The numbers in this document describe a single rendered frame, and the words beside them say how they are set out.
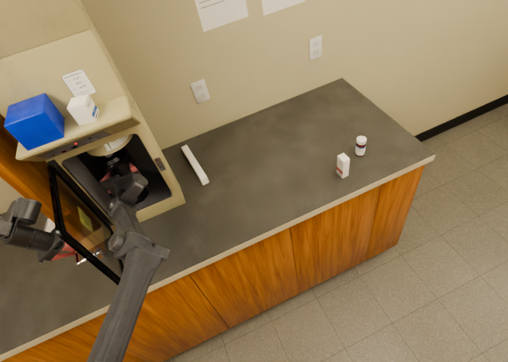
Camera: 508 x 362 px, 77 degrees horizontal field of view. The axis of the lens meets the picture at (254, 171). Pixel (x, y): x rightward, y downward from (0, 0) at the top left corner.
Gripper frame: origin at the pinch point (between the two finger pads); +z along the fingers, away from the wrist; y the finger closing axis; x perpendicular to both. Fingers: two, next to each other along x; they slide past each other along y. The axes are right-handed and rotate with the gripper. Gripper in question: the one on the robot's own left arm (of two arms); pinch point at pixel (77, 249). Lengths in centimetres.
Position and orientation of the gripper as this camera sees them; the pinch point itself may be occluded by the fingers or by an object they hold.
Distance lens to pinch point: 117.3
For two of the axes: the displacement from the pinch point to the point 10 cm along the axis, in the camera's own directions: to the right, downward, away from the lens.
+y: -7.2, 6.9, 1.2
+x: 4.7, 6.0, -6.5
